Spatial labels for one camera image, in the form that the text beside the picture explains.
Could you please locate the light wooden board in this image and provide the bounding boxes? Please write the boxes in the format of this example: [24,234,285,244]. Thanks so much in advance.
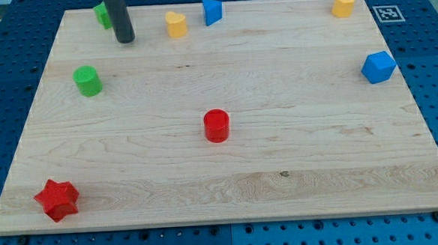
[0,0,438,236]

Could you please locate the red star block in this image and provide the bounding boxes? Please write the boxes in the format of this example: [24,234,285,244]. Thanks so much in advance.
[34,179,80,223]

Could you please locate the white fiducial marker tag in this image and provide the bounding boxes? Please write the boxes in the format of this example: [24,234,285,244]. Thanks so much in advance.
[372,4,405,23]

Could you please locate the blue triangle block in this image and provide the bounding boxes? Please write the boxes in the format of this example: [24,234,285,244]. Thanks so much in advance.
[202,0,223,26]

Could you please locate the green cylinder block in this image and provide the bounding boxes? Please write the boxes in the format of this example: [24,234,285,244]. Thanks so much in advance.
[72,65,102,97]

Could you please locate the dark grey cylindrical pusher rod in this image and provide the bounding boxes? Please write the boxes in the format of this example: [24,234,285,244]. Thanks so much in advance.
[103,0,136,43]

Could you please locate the yellow hexagon block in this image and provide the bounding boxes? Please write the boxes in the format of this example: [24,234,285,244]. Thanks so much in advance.
[331,0,356,18]

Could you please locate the yellow heart block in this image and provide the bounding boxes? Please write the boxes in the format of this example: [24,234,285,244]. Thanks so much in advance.
[165,11,188,38]

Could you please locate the red cylinder block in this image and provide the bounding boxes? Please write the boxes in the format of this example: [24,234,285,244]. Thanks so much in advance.
[203,109,230,143]

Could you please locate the black bolt front left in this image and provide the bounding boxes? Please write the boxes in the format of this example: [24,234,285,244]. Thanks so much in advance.
[16,235,29,245]

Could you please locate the green block behind rod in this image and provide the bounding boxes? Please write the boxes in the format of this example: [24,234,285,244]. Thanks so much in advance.
[93,1,112,29]

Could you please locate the blue cube block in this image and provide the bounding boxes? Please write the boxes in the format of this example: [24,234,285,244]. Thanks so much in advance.
[361,51,397,84]

